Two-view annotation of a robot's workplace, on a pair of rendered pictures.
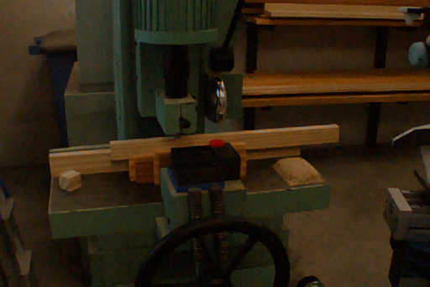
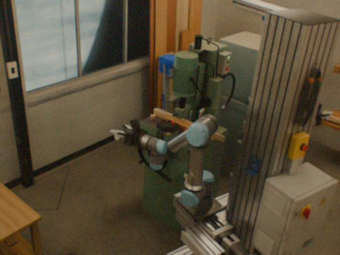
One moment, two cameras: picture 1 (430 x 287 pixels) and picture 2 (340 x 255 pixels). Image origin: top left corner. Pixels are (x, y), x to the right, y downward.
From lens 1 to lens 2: 2.36 m
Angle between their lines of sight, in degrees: 46
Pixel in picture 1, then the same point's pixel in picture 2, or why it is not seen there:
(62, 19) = not seen: hidden behind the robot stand
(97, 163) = (163, 116)
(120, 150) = (167, 115)
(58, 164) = (155, 112)
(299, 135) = not seen: hidden behind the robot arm
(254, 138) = not seen: hidden behind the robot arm
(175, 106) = (176, 110)
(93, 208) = (148, 125)
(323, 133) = (218, 136)
